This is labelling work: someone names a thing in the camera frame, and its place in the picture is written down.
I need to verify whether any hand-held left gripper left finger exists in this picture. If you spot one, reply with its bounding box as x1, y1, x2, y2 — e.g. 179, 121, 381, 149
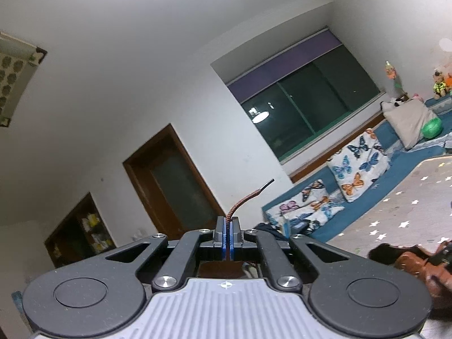
105, 216, 229, 290

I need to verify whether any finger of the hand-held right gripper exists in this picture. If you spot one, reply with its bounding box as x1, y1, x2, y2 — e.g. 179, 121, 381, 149
428, 239, 452, 266

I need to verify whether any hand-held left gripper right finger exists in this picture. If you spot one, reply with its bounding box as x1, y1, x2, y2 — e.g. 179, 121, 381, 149
229, 216, 348, 290

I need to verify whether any brown leather shoe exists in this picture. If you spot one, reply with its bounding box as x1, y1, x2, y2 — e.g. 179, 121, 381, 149
367, 242, 452, 311

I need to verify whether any brown shoelace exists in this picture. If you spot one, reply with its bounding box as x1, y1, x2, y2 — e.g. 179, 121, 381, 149
226, 179, 275, 225

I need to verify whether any dark blue backpack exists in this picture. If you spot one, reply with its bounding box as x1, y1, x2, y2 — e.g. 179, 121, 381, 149
254, 222, 294, 241

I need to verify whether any grey star-print tablecloth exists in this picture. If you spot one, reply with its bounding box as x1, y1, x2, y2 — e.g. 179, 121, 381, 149
327, 155, 452, 339

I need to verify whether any brown wooden door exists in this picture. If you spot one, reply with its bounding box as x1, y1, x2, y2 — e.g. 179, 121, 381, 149
123, 123, 227, 236

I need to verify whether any blue corner sofa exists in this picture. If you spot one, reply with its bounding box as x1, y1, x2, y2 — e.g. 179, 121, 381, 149
261, 97, 452, 244

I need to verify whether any grey patterned blanket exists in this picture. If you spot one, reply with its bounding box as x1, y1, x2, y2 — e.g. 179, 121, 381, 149
411, 132, 452, 154

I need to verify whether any green round toy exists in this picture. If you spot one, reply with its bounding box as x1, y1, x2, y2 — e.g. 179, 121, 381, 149
423, 118, 443, 139

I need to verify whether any grey pillow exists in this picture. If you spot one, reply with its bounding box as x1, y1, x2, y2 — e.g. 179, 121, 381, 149
383, 99, 438, 150

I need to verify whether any wooden display cabinet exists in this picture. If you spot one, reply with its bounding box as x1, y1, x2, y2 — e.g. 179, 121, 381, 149
44, 192, 117, 269

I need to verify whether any panda plush toy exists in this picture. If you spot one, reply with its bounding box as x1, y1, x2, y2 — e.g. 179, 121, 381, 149
381, 95, 410, 109

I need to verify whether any dark glass window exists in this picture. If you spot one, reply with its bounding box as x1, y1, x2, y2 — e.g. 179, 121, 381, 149
211, 26, 386, 165

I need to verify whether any yellow green plush toy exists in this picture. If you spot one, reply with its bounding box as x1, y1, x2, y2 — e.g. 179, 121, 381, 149
433, 71, 447, 99

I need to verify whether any purple roller blind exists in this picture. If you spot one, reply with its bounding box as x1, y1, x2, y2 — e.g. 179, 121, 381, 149
226, 30, 343, 94

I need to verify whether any orange paper flower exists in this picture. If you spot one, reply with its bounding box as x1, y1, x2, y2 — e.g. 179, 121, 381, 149
385, 62, 403, 96

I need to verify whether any square patterned ceiling lamp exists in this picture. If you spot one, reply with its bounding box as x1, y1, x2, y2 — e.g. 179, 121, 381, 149
0, 31, 48, 128

